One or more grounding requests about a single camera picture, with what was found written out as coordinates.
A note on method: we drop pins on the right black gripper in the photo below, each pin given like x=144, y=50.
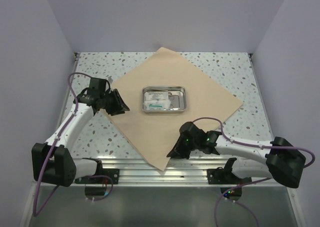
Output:
x=177, y=151

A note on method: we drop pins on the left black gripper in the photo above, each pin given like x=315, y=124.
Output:
x=119, y=106

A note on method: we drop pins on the beige cloth drape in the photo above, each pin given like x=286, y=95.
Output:
x=154, y=135

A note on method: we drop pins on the white blue sachet packet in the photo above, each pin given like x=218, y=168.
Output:
x=155, y=107

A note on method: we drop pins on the stainless steel tray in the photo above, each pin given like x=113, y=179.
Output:
x=175, y=89

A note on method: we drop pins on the steel hemostat forceps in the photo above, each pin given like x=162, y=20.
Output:
x=174, y=101

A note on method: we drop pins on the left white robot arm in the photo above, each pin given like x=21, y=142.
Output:
x=52, y=162

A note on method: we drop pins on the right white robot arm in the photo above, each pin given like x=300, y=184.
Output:
x=248, y=160

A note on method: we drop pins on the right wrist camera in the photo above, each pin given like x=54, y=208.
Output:
x=190, y=130

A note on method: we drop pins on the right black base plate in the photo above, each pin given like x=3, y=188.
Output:
x=219, y=176

